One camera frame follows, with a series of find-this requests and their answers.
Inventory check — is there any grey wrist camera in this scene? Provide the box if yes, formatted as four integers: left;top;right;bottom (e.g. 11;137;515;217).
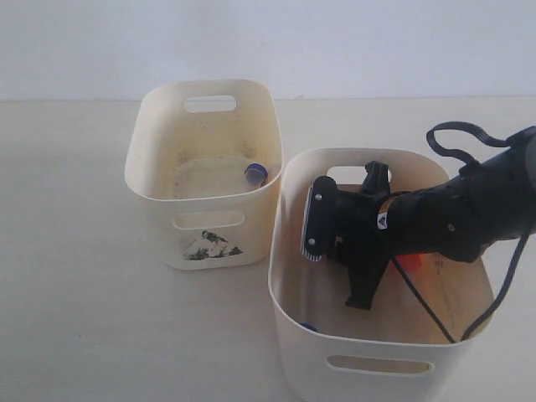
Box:
301;176;338;262

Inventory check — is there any black cable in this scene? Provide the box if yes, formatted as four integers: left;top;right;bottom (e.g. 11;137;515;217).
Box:
389;121;533;344

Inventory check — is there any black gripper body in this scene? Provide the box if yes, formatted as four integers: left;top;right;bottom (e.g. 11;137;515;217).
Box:
330;190;389;268

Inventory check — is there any orange-capped tube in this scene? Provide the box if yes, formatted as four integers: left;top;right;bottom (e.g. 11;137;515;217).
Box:
395;254;429;277

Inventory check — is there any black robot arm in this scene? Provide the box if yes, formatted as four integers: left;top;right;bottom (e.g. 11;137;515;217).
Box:
328;121;535;310

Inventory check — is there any blue-capped tube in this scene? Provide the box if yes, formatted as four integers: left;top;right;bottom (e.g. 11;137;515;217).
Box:
244;162;269;188
300;322;317;332

